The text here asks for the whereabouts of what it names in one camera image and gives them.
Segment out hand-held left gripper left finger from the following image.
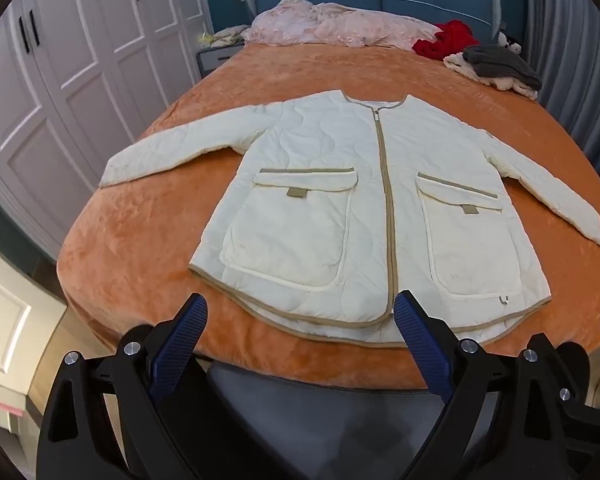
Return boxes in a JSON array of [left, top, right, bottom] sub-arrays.
[[37, 294, 301, 480]]

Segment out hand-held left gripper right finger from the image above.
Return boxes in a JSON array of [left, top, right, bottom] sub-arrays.
[[375, 290, 600, 480]]

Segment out cream quilted jacket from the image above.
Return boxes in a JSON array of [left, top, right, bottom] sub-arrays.
[[99, 89, 600, 348]]

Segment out orange plush blanket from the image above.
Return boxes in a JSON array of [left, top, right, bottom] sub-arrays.
[[55, 40, 600, 391]]

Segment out white panelled door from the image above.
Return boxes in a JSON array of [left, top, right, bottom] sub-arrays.
[[0, 235, 68, 461]]

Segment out grey curtain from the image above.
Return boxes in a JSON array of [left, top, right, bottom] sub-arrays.
[[522, 0, 600, 201]]

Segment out cream fluffy garment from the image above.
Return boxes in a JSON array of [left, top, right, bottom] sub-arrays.
[[442, 51, 540, 100]]

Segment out grey nightstand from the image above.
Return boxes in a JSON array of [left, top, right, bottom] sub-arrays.
[[195, 42, 246, 86]]

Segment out dark grey garment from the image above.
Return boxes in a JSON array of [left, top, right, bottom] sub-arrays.
[[462, 44, 543, 90]]

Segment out black and white plush toy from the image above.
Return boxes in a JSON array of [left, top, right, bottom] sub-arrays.
[[495, 31, 523, 56]]

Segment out white panelled wardrobe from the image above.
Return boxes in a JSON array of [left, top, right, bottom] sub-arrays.
[[0, 0, 213, 261]]

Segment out red garment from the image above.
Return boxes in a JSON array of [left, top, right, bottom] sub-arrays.
[[412, 20, 481, 60]]

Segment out pale cloth on nightstand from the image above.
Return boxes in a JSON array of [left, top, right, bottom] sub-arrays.
[[197, 25, 251, 50]]

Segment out pink crumpled quilt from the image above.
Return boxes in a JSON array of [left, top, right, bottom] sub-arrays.
[[240, 0, 443, 51]]

